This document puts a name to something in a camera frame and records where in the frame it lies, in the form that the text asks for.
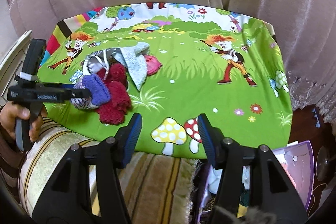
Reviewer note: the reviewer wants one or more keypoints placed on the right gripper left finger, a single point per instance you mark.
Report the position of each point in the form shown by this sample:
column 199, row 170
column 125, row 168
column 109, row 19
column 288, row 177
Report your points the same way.
column 66, row 196

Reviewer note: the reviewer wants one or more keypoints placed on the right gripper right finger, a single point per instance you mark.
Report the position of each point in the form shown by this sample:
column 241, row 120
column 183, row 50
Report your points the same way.
column 272, row 193

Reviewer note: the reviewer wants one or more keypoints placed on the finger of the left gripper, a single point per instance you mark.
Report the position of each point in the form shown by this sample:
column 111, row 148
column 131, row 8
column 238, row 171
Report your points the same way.
column 57, row 85

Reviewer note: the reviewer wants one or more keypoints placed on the purple storage box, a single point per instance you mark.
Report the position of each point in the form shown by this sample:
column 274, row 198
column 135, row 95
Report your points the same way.
column 296, row 159

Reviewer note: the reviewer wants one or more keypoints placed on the purple knitted sock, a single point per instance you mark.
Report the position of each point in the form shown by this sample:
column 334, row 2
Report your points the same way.
column 99, row 93

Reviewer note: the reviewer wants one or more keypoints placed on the grey striped drawstring pouch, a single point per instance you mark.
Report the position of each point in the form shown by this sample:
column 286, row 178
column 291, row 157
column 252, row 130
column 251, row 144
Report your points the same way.
column 98, row 60

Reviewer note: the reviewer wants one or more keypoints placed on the red crochet flower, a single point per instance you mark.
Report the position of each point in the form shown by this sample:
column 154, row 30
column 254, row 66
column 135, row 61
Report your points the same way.
column 114, row 111

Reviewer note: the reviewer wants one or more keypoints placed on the light blue towel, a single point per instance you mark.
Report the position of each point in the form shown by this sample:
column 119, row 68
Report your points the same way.
column 133, row 58

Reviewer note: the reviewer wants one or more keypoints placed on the white ornate dresser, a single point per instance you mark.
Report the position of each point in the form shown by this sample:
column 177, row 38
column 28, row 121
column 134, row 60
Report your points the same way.
column 12, row 64

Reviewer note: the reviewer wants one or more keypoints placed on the metal fan base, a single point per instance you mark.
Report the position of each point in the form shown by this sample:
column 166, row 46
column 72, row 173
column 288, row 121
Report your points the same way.
column 322, row 164

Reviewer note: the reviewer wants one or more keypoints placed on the colourful striped blanket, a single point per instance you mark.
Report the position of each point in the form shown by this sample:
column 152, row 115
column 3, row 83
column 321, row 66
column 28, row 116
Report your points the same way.
column 64, row 29

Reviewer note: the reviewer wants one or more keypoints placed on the pink round crochet coaster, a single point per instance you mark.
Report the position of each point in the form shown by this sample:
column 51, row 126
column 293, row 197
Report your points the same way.
column 153, row 65

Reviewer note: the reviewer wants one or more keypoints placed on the cartoon green bedsheet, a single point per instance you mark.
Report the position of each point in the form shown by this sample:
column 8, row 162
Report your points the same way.
column 216, row 62

